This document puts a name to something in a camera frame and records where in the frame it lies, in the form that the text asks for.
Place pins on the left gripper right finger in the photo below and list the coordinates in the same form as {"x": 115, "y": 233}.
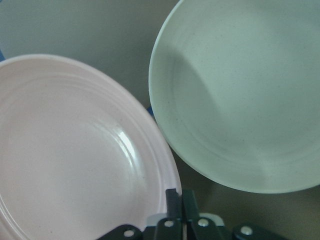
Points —
{"x": 203, "y": 227}

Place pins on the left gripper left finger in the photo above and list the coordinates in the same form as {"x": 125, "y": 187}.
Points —
{"x": 169, "y": 227}

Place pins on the pink plate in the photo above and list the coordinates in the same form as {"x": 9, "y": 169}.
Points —
{"x": 79, "y": 155}

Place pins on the cream white plate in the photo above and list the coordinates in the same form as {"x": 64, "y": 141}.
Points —
{"x": 234, "y": 86}

